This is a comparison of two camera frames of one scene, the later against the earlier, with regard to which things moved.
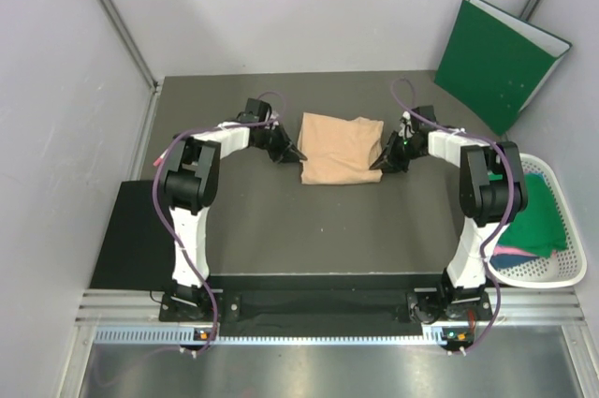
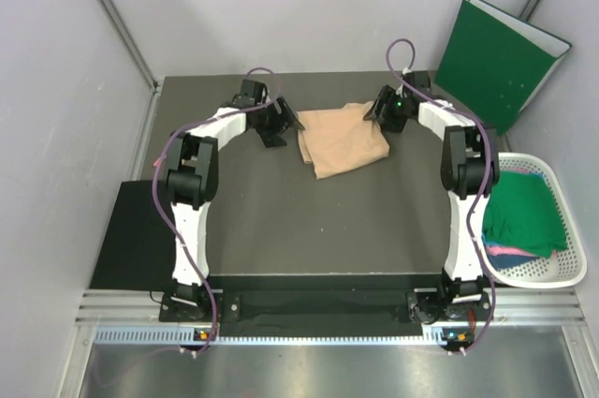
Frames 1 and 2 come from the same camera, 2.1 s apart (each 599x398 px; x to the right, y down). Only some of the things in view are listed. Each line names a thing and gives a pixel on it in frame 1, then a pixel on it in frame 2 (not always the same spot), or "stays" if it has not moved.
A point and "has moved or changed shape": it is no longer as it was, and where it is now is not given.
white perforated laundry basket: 563,269 stays
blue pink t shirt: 504,257 stays
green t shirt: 539,228 stays
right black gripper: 396,165 -> 387,96
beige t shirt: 339,150 has moved or changed shape
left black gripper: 285,152 -> 271,137
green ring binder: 493,62 stays
